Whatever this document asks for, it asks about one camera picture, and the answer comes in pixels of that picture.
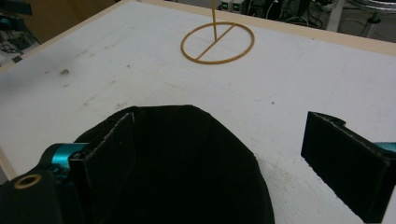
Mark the white table leg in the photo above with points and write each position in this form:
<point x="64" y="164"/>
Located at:
<point x="335" y="14"/>

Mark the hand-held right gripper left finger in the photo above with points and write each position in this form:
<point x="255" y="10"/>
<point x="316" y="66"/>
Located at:
<point x="102" y="161"/>

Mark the black hat with brass eyelet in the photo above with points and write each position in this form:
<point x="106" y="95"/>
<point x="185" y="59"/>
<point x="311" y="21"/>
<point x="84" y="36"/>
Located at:
<point x="186" y="168"/>

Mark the grey device with green display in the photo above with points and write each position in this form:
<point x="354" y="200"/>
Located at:
<point x="239" y="6"/>
<point x="226" y="5"/>

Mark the metal stand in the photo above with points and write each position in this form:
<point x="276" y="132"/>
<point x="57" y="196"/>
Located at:
<point x="371" y="24"/>

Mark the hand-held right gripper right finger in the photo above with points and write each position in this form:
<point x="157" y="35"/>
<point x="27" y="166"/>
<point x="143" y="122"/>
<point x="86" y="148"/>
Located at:
<point x="345" y="168"/>

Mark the cluttered dark equipment shelf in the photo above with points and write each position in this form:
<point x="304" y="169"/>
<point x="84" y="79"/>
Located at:
<point x="14" y="31"/>

